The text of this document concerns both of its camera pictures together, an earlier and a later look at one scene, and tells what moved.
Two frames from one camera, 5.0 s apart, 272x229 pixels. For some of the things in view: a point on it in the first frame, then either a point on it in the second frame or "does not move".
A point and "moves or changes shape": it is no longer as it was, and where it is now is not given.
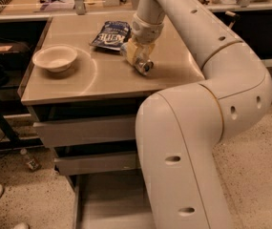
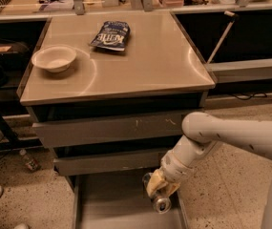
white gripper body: (144, 32) -> (175, 170)
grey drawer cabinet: (83, 95) does not move
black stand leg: (13, 140) does not move
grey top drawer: (73, 131) does not move
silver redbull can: (145, 66) moves or changes shape
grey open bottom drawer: (111, 200) does not move
